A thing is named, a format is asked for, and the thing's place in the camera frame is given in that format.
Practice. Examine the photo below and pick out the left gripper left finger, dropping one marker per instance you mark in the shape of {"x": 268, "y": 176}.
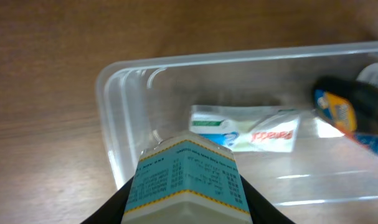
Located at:
{"x": 112, "y": 211}

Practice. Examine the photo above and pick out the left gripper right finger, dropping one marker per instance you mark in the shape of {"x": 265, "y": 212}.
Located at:
{"x": 261, "y": 210}

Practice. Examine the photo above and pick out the gold lid small jar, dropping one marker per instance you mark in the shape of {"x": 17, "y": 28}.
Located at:
{"x": 187, "y": 179}

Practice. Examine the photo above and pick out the white Panadol box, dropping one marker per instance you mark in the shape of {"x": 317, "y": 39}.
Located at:
{"x": 245, "y": 129}

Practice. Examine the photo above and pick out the dark bottle white cap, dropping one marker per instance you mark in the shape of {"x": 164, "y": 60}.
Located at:
{"x": 350, "y": 106}

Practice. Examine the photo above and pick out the white dropper bottle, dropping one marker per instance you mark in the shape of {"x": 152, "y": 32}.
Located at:
{"x": 369, "y": 75}

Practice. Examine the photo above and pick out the clear plastic container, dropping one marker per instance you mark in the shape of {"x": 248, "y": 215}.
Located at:
{"x": 327, "y": 178}

